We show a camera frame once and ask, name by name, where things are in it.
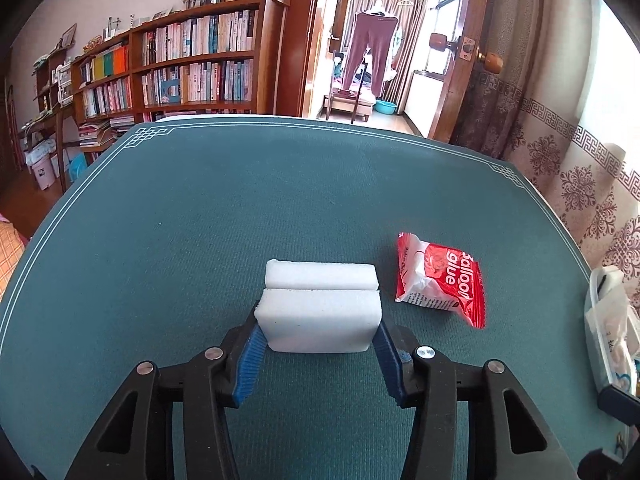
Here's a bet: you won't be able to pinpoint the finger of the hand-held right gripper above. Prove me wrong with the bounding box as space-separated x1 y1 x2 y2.
596 384 640 427
576 447 640 480

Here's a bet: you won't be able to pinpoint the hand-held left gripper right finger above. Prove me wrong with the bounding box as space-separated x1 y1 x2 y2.
372 321 573 480

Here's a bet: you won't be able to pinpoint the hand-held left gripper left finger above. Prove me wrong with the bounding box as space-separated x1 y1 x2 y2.
65 302 263 480

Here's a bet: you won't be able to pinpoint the white paper packet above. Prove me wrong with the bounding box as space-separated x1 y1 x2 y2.
586 305 637 391

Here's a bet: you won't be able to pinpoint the white foam block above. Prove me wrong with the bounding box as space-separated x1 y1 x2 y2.
253 258 383 354

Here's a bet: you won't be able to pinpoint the clear plastic bowl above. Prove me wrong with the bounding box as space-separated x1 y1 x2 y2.
584 266 640 401

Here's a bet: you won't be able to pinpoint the red snack packet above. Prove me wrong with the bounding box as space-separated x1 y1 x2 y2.
395 232 487 330

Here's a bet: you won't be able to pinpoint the patterned curtain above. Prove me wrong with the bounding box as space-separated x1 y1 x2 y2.
450 0 640 321

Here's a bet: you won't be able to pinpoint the pink bedding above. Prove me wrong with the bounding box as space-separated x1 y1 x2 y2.
0 212 31 301

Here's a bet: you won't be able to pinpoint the wooden stool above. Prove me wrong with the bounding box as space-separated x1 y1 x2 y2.
324 91 373 123

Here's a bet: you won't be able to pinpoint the stack of books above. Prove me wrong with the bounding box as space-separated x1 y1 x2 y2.
77 115 136 152

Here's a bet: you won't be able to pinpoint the white storage bin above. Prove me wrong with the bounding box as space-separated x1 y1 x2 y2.
25 145 58 191

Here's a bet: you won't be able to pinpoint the wooden bookcase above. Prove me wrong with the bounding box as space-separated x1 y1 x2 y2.
70 0 288 126

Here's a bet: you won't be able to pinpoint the hanging pink pants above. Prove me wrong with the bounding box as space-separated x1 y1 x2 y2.
341 10 399 98

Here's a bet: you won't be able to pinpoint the small wooden shelf unit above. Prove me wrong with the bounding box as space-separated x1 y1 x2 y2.
32 45 76 196

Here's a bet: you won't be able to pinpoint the rows of books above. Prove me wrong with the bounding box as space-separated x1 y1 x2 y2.
80 9 258 118

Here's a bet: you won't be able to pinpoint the dark wooden door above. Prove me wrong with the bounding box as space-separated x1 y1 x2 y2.
0 75 26 176

